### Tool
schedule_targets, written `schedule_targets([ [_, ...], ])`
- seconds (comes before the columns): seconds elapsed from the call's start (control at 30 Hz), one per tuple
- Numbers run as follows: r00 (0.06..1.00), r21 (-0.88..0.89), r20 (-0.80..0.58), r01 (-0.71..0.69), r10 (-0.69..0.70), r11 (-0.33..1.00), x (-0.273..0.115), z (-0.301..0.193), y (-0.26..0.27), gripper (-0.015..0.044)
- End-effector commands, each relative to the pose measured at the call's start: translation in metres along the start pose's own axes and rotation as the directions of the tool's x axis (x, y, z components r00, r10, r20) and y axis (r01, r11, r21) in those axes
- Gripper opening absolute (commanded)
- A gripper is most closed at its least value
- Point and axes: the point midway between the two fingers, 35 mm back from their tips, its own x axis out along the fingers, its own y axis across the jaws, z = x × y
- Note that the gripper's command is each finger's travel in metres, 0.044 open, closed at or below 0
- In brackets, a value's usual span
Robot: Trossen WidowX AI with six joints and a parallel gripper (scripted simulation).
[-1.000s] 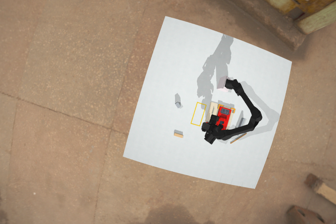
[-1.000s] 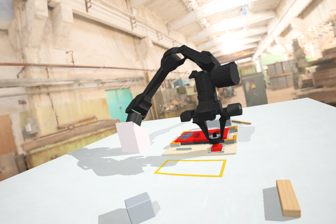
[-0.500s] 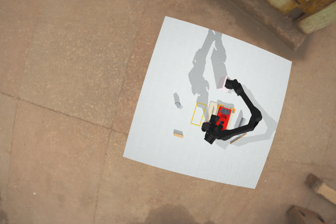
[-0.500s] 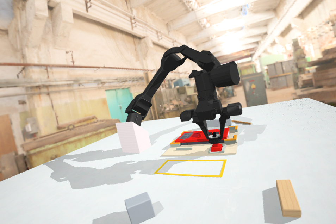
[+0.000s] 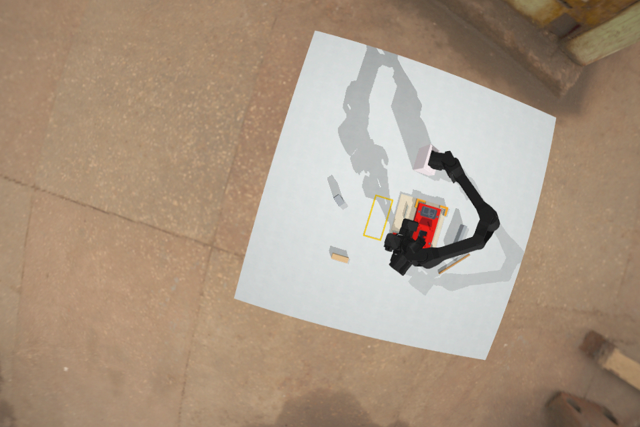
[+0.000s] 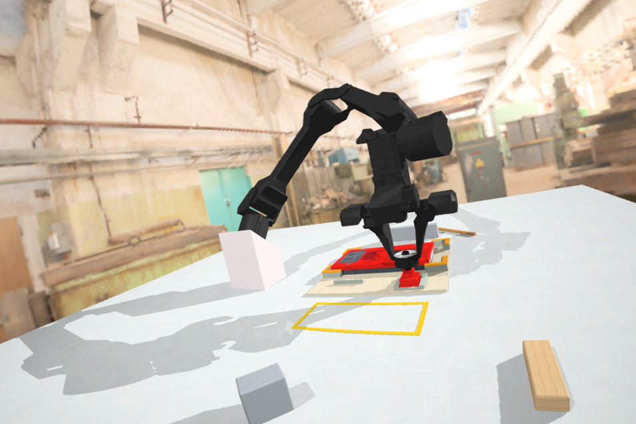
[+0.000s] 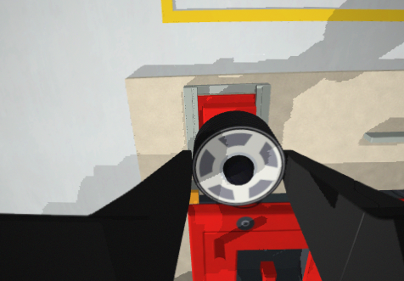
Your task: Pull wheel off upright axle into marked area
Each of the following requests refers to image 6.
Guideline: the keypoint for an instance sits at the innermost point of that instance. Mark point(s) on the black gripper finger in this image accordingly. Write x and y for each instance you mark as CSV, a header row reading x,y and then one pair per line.
x,y
383,233
420,228

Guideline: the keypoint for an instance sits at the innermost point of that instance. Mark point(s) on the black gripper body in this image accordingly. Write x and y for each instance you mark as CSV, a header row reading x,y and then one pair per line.
x,y
438,203

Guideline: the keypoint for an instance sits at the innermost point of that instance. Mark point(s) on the black and grey wheel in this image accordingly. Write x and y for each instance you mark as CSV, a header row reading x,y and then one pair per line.
x,y
406,261

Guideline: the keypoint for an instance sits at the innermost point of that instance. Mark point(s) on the yellow rectangular outline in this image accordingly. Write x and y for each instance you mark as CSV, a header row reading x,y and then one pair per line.
x,y
418,331

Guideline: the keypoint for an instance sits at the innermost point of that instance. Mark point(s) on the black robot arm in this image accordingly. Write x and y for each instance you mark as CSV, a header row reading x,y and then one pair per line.
x,y
403,137

